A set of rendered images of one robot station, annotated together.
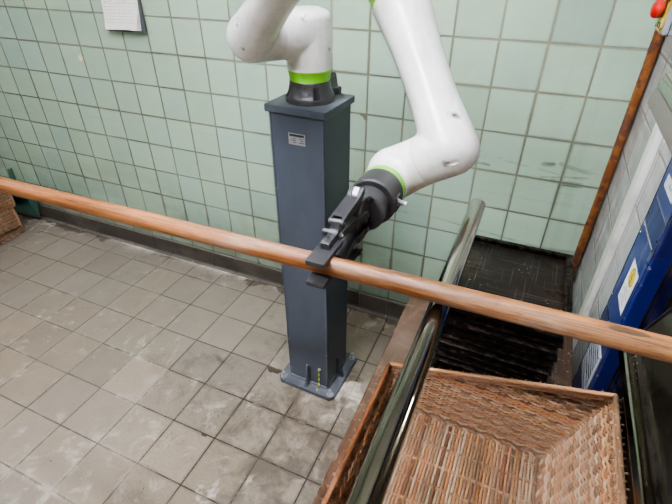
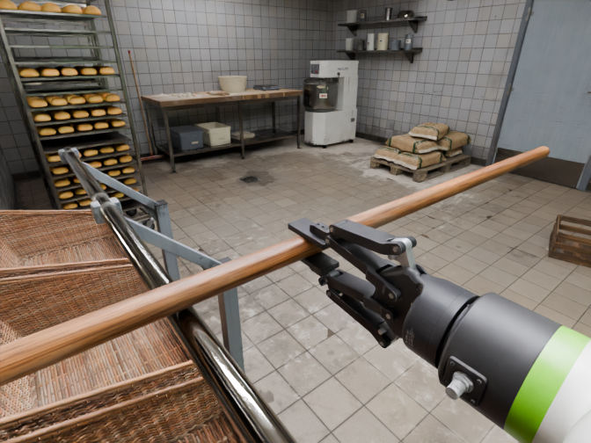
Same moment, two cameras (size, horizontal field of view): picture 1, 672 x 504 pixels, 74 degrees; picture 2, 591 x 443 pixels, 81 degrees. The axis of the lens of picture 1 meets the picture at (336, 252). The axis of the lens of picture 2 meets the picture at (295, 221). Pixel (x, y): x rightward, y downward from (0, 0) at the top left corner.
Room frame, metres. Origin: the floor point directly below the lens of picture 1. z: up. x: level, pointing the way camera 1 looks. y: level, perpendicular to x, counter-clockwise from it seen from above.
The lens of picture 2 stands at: (0.71, -0.34, 1.42)
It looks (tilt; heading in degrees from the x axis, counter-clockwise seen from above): 26 degrees down; 119
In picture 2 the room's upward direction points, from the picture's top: straight up
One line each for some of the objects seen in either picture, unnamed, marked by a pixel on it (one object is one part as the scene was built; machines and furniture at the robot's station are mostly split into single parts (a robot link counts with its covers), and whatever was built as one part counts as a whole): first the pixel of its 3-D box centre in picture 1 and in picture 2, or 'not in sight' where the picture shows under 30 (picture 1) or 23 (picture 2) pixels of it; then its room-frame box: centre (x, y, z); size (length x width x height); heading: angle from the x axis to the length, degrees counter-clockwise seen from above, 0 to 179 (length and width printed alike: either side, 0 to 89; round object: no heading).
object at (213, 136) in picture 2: not in sight; (213, 134); (-2.82, 3.61, 0.35); 0.50 x 0.36 x 0.24; 158
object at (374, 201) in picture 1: (361, 215); (417, 308); (0.69, -0.04, 1.19); 0.09 x 0.07 x 0.08; 157
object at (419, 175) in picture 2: not in sight; (420, 161); (0.01, 4.58, 0.07); 1.20 x 0.80 x 0.14; 66
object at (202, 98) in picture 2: not in sight; (229, 124); (-2.71, 3.87, 0.45); 2.20 x 0.80 x 0.90; 66
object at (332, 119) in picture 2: not in sight; (327, 104); (-1.69, 5.19, 0.66); 0.92 x 0.59 x 1.32; 66
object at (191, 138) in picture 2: not in sight; (186, 137); (-2.99, 3.23, 0.35); 0.50 x 0.36 x 0.24; 156
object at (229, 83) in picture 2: not in sight; (232, 83); (-2.72, 4.04, 1.01); 0.43 x 0.42 x 0.21; 66
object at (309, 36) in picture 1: (304, 44); not in sight; (1.38, 0.09, 1.36); 0.16 x 0.13 x 0.19; 118
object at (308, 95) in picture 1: (318, 84); not in sight; (1.44, 0.05, 1.23); 0.26 x 0.15 x 0.06; 154
